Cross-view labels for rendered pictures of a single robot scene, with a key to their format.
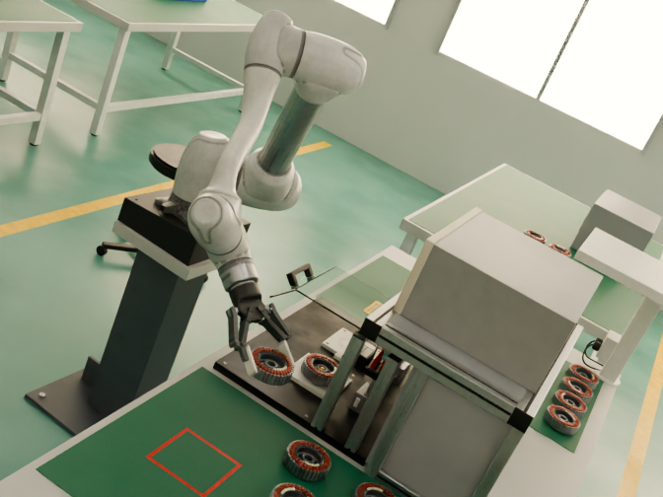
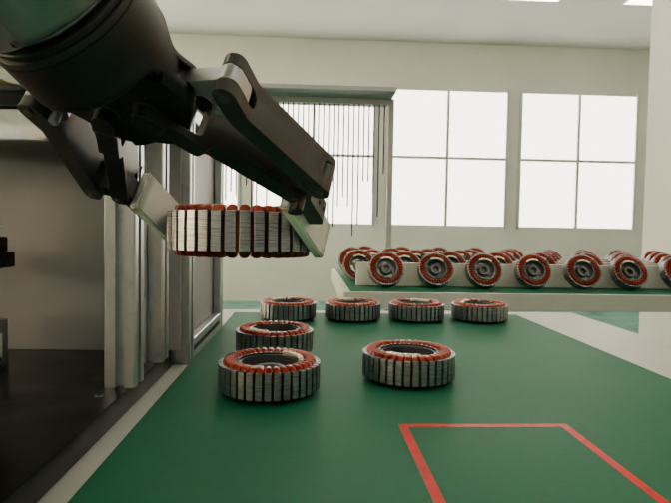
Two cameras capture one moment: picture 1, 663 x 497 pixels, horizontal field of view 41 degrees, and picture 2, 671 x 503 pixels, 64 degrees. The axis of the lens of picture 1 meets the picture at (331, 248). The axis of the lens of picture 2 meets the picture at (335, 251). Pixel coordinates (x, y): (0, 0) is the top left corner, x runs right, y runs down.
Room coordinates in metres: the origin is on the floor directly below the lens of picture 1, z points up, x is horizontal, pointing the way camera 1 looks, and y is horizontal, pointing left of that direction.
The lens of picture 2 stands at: (1.88, 0.43, 0.93)
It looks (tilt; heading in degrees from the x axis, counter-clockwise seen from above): 2 degrees down; 250
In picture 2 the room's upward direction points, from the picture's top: 1 degrees clockwise
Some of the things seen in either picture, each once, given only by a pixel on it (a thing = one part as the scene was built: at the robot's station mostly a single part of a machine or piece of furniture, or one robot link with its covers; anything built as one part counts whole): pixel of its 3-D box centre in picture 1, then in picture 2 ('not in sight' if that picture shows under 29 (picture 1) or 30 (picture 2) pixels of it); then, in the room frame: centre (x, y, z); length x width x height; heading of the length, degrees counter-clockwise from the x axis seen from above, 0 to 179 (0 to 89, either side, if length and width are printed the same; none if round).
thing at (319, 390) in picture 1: (318, 377); not in sight; (2.10, -0.11, 0.78); 0.15 x 0.15 x 0.01; 73
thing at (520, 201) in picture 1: (522, 294); not in sight; (4.43, -1.04, 0.38); 1.85 x 1.10 x 0.75; 163
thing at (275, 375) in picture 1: (269, 366); (243, 231); (1.80, 0.02, 0.93); 0.11 x 0.11 x 0.04
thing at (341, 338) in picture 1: (352, 349); not in sight; (2.33, -0.18, 0.78); 0.15 x 0.15 x 0.01; 73
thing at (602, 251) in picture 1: (602, 317); not in sight; (2.91, -0.96, 0.98); 0.37 x 0.35 x 0.46; 163
